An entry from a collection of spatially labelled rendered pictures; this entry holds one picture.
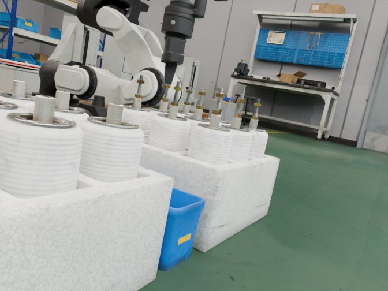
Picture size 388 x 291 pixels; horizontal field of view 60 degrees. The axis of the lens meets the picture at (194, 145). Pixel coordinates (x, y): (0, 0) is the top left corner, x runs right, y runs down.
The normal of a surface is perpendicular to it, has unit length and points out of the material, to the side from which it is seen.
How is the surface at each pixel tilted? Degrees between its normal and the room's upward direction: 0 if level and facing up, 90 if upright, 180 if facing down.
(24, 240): 90
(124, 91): 90
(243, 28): 90
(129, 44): 111
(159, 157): 90
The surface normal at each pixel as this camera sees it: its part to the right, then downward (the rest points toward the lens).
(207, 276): 0.18, -0.97
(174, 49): 0.18, 0.18
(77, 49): -0.51, 0.03
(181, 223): 0.83, 0.27
